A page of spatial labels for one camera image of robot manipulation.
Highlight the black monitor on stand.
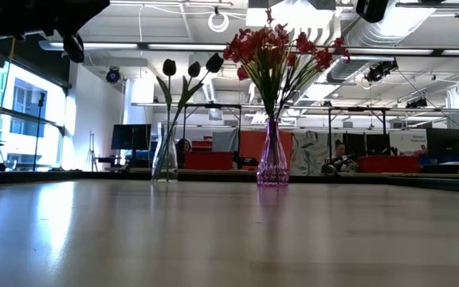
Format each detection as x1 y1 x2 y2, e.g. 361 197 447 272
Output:
111 124 152 168

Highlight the black ceiling spotlight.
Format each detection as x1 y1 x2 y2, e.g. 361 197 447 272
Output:
364 59 398 84

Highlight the pink glass vase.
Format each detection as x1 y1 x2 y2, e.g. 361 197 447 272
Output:
256 116 291 189

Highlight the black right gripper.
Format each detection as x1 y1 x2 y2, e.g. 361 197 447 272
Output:
355 0 390 24

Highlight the clear glass vase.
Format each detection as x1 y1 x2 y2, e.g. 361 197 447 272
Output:
151 120 179 184

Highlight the white coiled cable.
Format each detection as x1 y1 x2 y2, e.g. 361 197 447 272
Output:
207 11 230 33

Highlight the grey cloth panel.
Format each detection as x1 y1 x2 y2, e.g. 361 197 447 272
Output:
212 128 239 152

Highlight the black desk frame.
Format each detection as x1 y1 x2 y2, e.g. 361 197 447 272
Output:
182 103 242 160
328 106 386 156

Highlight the person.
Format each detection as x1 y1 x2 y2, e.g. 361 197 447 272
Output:
320 139 360 176
176 138 193 169

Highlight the red bin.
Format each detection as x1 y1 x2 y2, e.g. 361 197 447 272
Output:
359 155 420 174

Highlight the red box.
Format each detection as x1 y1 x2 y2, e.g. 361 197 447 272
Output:
184 151 234 171

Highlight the black artificial tulip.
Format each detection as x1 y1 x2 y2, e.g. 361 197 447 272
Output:
155 58 178 180
169 61 202 180
167 53 226 180

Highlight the large black monitor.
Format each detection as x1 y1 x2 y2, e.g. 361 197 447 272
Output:
426 128 459 159

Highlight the orange partition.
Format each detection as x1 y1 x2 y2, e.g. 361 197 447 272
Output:
239 130 293 163

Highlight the round blue lens ceiling camera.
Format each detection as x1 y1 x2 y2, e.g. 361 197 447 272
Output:
105 66 121 85

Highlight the white poster board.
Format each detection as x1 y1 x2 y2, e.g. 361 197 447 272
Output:
388 130 428 156

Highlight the thin background tripod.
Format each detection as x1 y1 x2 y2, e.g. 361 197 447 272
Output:
85 131 99 172

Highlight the black light stand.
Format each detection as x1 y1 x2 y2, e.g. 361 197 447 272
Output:
33 92 46 171

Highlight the leaf patterned panel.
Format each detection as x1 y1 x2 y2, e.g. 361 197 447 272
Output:
291 131 334 176

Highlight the red artificial flower spray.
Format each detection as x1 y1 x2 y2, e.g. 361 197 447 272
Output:
253 7 291 120
271 33 319 120
222 27 278 120
273 37 352 120

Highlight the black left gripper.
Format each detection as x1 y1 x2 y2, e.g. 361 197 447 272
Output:
22 0 111 64

